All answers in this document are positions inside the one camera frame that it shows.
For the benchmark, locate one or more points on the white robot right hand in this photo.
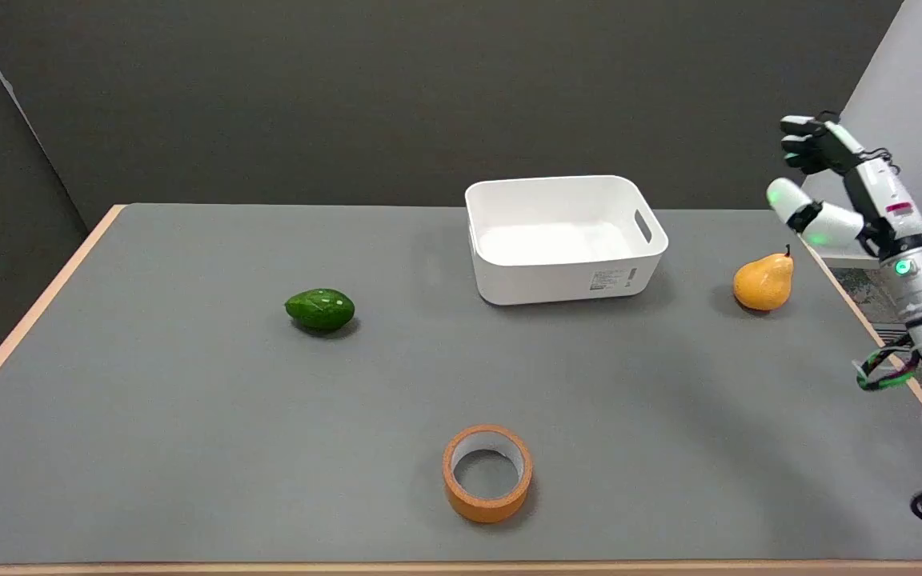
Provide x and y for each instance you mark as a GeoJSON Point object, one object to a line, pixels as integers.
{"type": "Point", "coordinates": [881, 196]}

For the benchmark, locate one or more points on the yellow tape roll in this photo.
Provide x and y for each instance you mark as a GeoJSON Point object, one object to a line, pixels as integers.
{"type": "Point", "coordinates": [461, 496]}

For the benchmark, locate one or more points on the floor vent grille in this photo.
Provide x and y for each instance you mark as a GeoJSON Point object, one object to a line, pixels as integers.
{"type": "Point", "coordinates": [889, 334]}

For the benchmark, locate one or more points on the yellow pear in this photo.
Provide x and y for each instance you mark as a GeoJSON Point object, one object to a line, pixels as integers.
{"type": "Point", "coordinates": [763, 284]}

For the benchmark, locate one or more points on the white plastic bin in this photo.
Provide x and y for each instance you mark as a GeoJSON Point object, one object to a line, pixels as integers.
{"type": "Point", "coordinates": [565, 264]}

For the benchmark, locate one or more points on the green avocado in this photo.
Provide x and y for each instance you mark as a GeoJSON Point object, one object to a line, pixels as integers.
{"type": "Point", "coordinates": [320, 310]}

